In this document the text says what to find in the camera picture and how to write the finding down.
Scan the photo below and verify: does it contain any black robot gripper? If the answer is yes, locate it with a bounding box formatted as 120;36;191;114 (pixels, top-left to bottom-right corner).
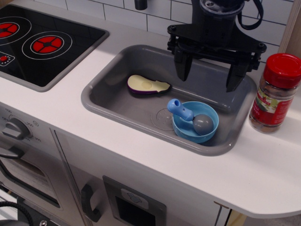
167;0;266;92

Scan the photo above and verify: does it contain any blue grey toy spoon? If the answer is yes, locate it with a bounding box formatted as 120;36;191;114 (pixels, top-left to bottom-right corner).
167;99;214;136

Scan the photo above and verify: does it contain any light blue plastic bowl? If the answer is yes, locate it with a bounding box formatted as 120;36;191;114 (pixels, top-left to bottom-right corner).
167;99;219;143

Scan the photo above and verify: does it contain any red lid spice jar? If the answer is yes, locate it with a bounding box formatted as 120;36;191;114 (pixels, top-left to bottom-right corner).
249;53;301;133

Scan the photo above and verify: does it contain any toy eggplant half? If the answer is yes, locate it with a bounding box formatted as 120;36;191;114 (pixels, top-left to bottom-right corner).
127;74;172;95

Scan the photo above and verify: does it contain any grey dishwasher control panel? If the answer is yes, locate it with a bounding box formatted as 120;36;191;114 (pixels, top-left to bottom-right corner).
103;176;166;226

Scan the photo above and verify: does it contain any black toy stove top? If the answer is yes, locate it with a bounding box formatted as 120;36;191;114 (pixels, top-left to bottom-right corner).
0;4;109;92

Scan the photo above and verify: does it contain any grey oven knob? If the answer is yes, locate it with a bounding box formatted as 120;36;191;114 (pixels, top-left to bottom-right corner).
2;118;30;140

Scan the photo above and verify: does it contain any red stove button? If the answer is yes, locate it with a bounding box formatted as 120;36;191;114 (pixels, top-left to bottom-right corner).
0;56;8;63

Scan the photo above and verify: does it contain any wooden side post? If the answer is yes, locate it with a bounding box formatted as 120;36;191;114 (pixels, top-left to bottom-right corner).
278;0;301;58

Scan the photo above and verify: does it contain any dark grey cabinet handle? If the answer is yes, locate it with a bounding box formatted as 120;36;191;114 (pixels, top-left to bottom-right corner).
80;184;102;223

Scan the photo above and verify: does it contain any grey oven door handle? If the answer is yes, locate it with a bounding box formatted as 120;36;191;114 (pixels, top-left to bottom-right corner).
0;147;24;159

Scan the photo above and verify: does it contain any black cable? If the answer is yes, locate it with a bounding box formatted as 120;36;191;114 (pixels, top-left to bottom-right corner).
0;201;33;226

